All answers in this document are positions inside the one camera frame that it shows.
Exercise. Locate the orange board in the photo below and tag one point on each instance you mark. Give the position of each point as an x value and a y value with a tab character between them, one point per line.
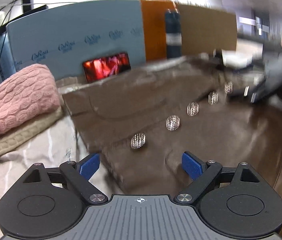
153	18

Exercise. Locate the beige knitted sweater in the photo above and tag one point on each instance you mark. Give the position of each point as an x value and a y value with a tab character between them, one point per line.
21	134

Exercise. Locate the white folded garment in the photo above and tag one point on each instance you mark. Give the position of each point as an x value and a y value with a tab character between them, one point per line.
237	59

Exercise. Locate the brown cardboard board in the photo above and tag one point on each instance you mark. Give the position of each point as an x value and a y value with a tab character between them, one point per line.
204	30

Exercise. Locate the dark blue thermos bottle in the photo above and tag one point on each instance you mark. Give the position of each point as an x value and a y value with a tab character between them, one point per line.
173	33

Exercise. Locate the brown leather jacket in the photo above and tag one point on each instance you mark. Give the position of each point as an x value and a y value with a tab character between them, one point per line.
142	121

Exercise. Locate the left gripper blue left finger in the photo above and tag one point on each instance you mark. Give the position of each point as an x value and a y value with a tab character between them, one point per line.
77	176

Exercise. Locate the blue foam board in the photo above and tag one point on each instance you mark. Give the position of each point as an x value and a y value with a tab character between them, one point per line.
63	38

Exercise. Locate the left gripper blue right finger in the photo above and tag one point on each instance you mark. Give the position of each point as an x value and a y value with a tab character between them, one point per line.
203	175

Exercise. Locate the phone with red screen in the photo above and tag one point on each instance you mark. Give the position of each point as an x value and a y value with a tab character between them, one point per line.
104	67

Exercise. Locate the pink knitted sweater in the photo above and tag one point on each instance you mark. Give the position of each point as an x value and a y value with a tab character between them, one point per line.
26	94

